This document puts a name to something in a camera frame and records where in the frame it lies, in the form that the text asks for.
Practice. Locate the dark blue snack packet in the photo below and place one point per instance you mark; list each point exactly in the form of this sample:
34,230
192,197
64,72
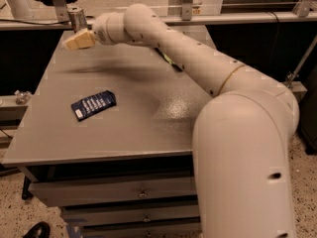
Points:
93,104

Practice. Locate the silver blue redbull can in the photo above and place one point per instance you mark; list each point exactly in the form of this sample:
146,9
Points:
77,18

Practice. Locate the small clear glass object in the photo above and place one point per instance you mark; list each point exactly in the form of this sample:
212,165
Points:
22,97

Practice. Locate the green chips bag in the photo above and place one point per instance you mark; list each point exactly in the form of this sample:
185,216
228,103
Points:
168,59

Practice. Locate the bottom grey drawer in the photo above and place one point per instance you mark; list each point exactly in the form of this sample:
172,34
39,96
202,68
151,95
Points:
142,230

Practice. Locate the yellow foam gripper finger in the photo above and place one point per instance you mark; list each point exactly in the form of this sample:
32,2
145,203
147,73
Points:
82,39

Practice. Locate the top grey drawer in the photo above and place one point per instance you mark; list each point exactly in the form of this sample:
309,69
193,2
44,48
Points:
105,190

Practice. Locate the grey drawer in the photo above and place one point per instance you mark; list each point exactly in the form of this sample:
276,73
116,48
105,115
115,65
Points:
143,213
105,190
142,230

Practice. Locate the grey metal rail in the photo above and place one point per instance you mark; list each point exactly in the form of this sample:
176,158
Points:
223,19

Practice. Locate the black shoe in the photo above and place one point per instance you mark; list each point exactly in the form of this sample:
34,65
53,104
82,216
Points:
40,230

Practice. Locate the grey drawer cabinet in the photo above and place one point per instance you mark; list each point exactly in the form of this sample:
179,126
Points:
148,132

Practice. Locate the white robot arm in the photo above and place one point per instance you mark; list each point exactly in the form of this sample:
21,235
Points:
240,137

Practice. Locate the middle grey drawer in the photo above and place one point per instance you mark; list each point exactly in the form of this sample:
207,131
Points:
143,213

